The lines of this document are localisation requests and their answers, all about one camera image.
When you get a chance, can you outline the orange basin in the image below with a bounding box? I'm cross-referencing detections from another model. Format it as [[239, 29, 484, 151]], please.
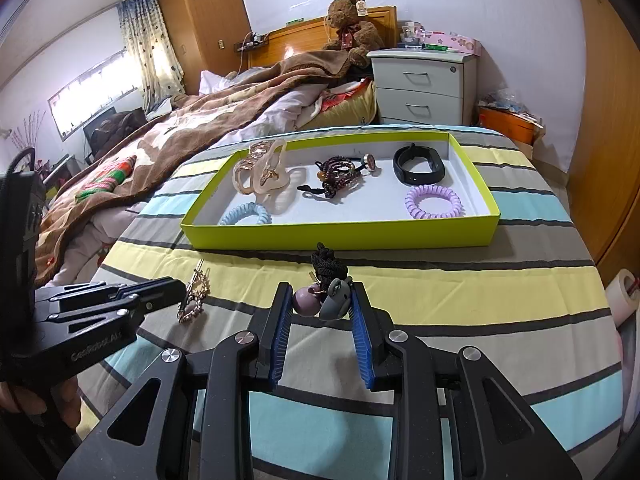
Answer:
[[477, 106, 544, 145]]

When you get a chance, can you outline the dark red bead bracelet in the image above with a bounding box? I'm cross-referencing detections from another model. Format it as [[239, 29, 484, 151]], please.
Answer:
[[314, 155, 367, 201]]

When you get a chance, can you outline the blue spiral hair tie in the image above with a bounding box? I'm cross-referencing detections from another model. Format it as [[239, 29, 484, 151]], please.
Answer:
[[217, 201, 274, 227]]

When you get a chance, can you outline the large beige hair claw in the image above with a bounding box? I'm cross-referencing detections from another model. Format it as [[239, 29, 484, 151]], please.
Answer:
[[232, 139, 291, 196]]

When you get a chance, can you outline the brown blanket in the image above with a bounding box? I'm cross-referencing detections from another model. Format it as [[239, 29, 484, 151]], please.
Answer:
[[35, 50, 352, 287]]

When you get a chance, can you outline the bear hair tie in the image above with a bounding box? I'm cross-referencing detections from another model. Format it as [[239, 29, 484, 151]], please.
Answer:
[[290, 242, 355, 322]]

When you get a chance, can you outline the black cord bead bracelet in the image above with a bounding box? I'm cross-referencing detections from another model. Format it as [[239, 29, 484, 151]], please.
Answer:
[[296, 152, 378, 196]]

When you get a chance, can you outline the patterned curtain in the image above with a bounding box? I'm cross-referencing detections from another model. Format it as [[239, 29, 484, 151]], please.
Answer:
[[116, 0, 184, 112]]

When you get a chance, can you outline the purple spiral hair tie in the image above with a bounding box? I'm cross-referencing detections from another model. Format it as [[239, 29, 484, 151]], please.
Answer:
[[403, 184, 466, 221]]

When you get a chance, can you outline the rhinestone hair clip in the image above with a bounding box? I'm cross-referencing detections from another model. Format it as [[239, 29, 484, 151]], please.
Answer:
[[177, 260, 210, 323]]

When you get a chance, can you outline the white drawer nightstand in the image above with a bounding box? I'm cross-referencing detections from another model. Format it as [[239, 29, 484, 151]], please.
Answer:
[[368, 49, 478, 126]]

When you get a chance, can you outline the wooden headboard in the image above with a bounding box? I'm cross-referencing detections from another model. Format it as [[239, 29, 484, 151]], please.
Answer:
[[244, 6, 399, 67]]

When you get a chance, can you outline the white paper roll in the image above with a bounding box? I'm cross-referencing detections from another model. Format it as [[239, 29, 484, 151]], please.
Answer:
[[605, 269, 639, 327]]

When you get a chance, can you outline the pink floral box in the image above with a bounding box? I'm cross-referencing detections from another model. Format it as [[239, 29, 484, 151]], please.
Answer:
[[422, 30, 483, 56]]

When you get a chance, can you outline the black fitness band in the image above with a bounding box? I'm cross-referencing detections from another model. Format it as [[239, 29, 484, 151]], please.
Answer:
[[393, 143, 446, 186]]

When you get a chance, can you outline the lime green tray box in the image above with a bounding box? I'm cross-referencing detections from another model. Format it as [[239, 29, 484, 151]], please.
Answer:
[[181, 128, 500, 252]]

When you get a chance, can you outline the brown teddy bear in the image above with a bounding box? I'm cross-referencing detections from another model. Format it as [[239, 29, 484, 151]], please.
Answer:
[[322, 0, 385, 67]]

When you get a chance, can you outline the wooden wardrobe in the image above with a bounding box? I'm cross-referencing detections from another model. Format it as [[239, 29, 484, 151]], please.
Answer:
[[567, 0, 639, 283]]

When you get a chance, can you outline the white quilt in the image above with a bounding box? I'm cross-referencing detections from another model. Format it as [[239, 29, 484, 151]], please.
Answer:
[[44, 69, 377, 291]]

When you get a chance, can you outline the person left hand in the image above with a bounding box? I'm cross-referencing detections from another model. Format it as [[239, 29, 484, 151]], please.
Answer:
[[0, 377, 81, 429]]

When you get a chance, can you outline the striped table cloth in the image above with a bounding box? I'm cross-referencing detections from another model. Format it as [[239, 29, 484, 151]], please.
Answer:
[[79, 129, 623, 479]]

